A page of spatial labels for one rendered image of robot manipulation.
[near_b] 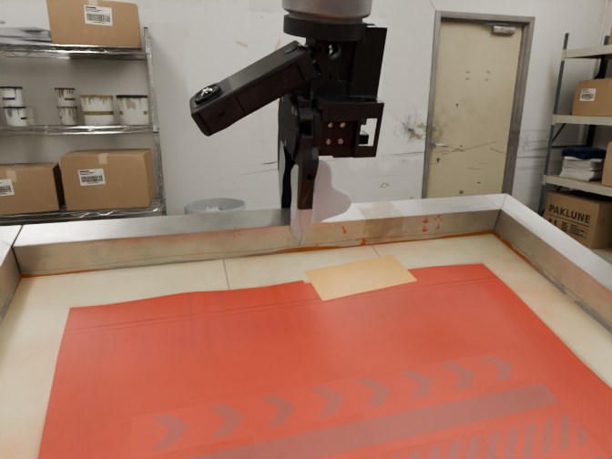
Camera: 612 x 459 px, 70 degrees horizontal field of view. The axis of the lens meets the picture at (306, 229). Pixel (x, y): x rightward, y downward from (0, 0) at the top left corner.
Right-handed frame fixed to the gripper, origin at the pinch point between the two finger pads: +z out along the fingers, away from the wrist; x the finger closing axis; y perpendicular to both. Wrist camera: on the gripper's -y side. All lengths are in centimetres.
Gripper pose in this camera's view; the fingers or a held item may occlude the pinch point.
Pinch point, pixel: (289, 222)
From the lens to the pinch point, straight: 46.7
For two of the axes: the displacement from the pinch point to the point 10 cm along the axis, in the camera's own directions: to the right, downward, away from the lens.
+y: 9.6, -0.8, 2.7
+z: -0.7, 8.5, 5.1
